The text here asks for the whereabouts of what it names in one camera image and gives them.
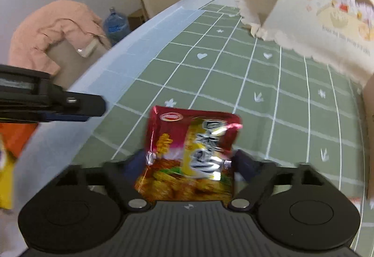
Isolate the cream printed food cover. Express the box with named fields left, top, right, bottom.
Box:
left=232, top=0, right=374, bottom=88

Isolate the green checked tablecloth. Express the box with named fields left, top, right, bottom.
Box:
left=12, top=0, right=374, bottom=257

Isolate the orange yellow snack packet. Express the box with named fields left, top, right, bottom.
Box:
left=0, top=122, right=38, bottom=211

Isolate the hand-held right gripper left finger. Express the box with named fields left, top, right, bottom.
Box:
left=55, top=150, right=151, bottom=211

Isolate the blue water bottle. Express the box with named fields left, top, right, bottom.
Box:
left=103, top=7, right=131, bottom=44

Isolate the red snack packet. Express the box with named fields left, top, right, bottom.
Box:
left=134, top=105, right=244, bottom=202

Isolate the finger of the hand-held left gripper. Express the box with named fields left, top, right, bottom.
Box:
left=0, top=64, right=106, bottom=123

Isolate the pink jacket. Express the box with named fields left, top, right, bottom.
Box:
left=9, top=0, right=111, bottom=74

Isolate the brown cardboard box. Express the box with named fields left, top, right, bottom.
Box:
left=128, top=8, right=145, bottom=31

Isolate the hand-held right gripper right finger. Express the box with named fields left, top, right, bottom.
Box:
left=229, top=150, right=325, bottom=211

